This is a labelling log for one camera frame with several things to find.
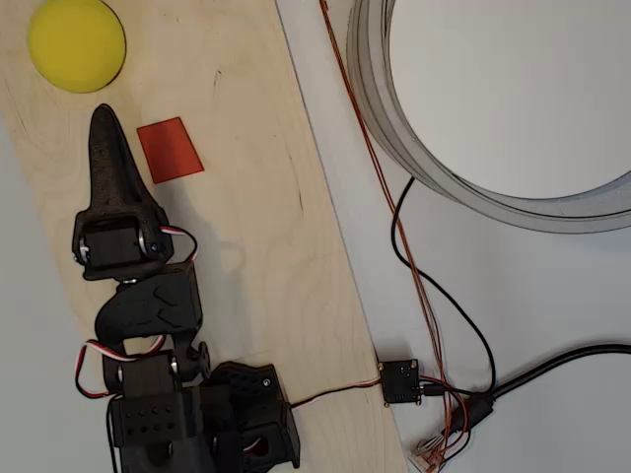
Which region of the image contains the yellow foam ball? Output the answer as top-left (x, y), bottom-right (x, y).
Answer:
top-left (27, 0), bottom-right (127, 94)

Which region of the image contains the red paper square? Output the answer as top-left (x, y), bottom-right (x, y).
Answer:
top-left (136, 116), bottom-right (205, 184)

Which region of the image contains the light plywood board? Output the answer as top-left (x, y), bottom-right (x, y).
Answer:
top-left (0, 0), bottom-right (410, 473)

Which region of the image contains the large grey round rim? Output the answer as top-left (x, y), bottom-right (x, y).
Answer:
top-left (346, 0), bottom-right (631, 236)

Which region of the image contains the small black controller board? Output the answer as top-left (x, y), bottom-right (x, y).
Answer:
top-left (377, 358), bottom-right (424, 408)

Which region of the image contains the white red black servo cable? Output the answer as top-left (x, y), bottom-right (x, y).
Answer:
top-left (289, 376), bottom-right (385, 410)
top-left (160, 225), bottom-right (199, 265)
top-left (73, 336), bottom-right (169, 400)

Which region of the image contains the thin copper wire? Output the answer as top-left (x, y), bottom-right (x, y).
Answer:
top-left (318, 0), bottom-right (451, 442)
top-left (319, 0), bottom-right (448, 444)

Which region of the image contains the thin black cable with plug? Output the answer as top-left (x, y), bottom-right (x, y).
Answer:
top-left (390, 176), bottom-right (497, 399)

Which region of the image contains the clear plastic wire connector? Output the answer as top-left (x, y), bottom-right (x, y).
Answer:
top-left (407, 437), bottom-right (451, 473)

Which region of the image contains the black cable connector sleeve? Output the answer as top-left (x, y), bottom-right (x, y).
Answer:
top-left (452, 396), bottom-right (497, 436)

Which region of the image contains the thick black cable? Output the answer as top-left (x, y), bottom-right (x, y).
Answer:
top-left (494, 347), bottom-right (631, 401)
top-left (492, 343), bottom-right (631, 393)

